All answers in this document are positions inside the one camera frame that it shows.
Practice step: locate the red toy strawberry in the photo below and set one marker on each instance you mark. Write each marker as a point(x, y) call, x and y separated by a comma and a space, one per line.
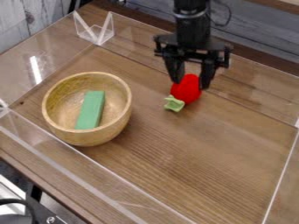
point(185, 93)

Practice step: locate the clear acrylic corner bracket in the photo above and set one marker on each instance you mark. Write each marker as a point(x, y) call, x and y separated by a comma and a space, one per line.
point(96, 34)

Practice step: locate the green rectangular block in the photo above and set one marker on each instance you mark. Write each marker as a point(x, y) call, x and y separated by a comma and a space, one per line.
point(92, 110)

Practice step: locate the black metal stand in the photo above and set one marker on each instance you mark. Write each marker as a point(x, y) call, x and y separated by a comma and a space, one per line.
point(21, 210)

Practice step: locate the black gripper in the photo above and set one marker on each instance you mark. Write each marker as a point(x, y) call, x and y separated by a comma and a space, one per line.
point(193, 44)

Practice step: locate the brown wooden bowl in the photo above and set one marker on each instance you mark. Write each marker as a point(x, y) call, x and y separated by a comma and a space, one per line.
point(62, 103)

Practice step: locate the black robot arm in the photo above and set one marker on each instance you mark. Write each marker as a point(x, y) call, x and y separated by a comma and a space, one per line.
point(192, 7)

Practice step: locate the clear acrylic tray wall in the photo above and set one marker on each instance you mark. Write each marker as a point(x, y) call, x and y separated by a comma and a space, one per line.
point(88, 188)

